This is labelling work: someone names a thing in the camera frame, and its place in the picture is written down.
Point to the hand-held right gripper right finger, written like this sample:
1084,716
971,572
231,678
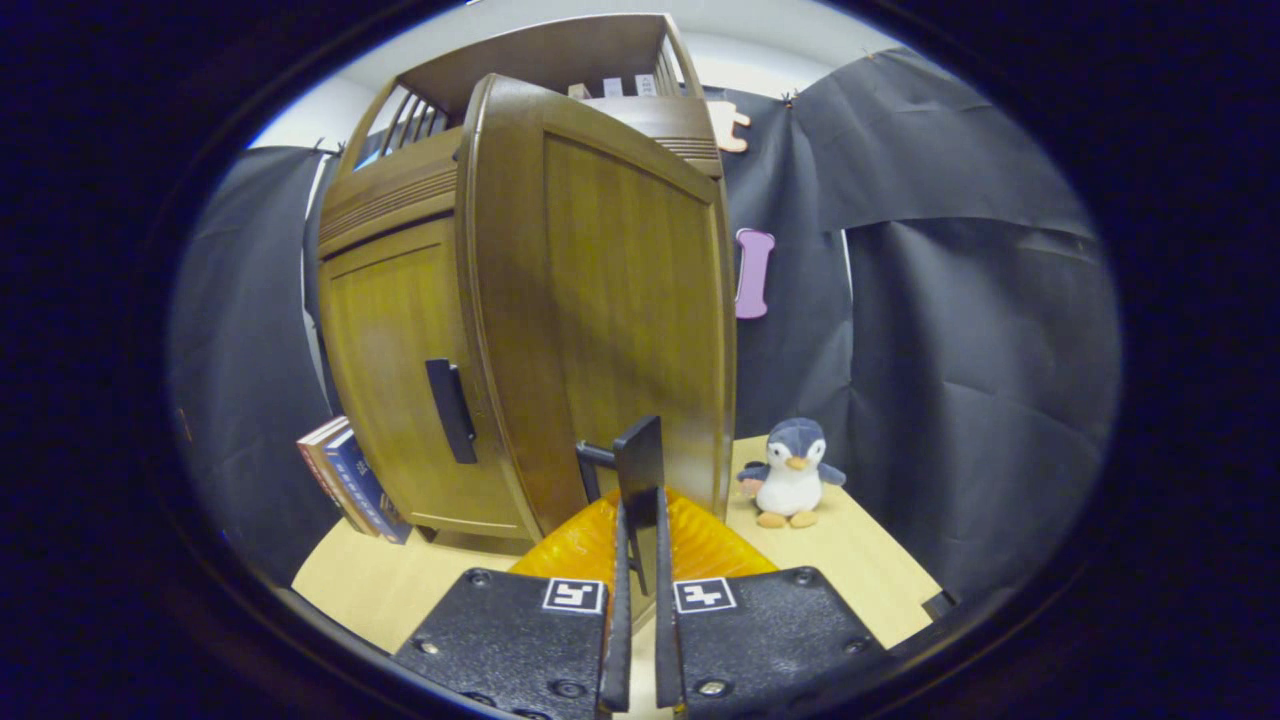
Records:
760,640

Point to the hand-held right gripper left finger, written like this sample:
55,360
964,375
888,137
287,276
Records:
530,640

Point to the wooden cabinet door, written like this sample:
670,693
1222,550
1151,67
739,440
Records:
620,300
400,330

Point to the wooden double-door shoe cabinet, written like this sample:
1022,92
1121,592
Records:
400,200

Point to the penguin plush toy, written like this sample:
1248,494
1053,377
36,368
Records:
790,480

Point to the blue cover book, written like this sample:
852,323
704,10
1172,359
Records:
365,490

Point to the red cover book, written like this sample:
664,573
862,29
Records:
318,462

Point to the black backdrop cloth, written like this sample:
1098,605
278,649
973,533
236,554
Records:
950,350

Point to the grey book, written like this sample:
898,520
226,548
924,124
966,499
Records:
613,88

